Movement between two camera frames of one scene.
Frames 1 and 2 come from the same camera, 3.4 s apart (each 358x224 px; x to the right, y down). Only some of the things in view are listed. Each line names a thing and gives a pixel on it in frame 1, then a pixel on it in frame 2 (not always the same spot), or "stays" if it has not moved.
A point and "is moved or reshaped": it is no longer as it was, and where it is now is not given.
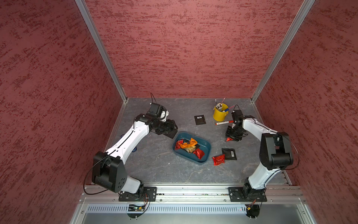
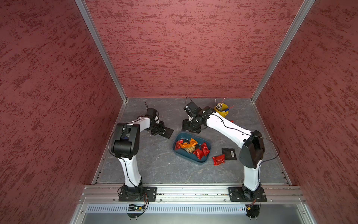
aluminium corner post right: (301, 14) stays
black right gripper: (228, 134) → (185, 126)
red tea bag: (177, 146) stays
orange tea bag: (193, 143) stays
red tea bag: (199, 153) stays
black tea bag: (171, 134) is moved or reshaped
